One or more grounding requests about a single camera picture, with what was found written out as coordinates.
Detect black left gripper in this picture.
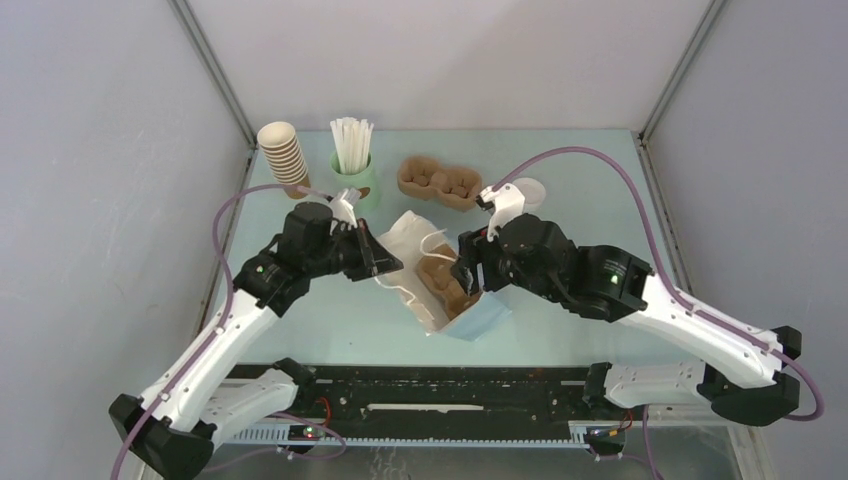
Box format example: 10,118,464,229
307,218,403,282

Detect brown cardboard cup carrier tray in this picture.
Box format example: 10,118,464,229
416,244,482,320

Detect white paper bag with handles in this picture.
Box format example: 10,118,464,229
377,210,482,341

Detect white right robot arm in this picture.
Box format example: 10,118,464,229
451,214,801,427

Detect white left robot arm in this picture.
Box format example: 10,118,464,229
109,202,403,479

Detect green straw holder jar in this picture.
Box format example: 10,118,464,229
330,152,381,216

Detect brown cardboard cup carrier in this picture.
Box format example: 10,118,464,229
396,155,483,212

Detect stack of white lids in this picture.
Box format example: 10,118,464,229
512,177,547,213

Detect bundle of white wrapped straws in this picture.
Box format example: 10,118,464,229
330,117,374,175

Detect stack of brown paper cups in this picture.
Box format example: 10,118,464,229
257,121,311,200

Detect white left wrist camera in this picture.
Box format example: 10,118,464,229
329,188,361,232

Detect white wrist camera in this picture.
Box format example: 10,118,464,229
329,188,361,232
475,183,525,242

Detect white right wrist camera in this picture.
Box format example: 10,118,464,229
475,183,525,242

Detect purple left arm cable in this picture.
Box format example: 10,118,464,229
109,184,349,480

